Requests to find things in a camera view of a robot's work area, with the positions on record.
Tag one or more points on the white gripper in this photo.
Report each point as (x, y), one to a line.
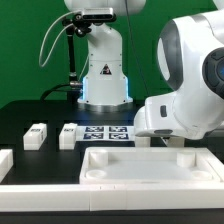
(148, 123)

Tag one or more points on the white desk tabletop panel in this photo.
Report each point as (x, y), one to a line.
(141, 165)

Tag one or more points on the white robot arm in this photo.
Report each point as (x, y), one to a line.
(190, 55)

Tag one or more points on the fiducial marker sheet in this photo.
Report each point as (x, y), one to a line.
(105, 133)

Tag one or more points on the white L-shaped obstacle fence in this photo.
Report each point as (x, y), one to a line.
(98, 197)

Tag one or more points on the mounted depth camera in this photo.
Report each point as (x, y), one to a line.
(98, 14)

